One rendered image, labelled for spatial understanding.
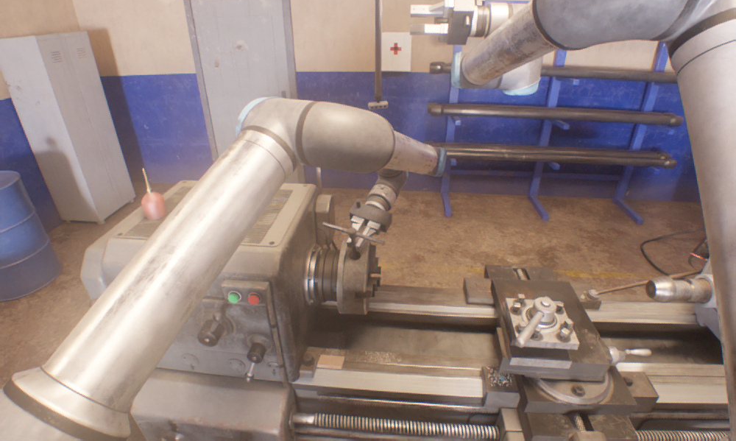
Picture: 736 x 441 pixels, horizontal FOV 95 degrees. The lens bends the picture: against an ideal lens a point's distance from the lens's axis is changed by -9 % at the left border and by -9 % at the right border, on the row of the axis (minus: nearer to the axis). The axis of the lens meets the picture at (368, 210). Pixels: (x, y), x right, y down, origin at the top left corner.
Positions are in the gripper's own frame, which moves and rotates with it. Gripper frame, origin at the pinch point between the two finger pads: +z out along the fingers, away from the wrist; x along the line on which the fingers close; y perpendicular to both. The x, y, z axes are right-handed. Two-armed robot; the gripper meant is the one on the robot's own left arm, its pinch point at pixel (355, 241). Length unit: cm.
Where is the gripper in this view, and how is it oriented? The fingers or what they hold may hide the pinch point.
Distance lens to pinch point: 115.1
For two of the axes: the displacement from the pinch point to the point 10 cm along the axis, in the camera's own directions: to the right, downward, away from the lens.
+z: -4.3, 7.1, -5.6
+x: 9.0, 3.0, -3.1
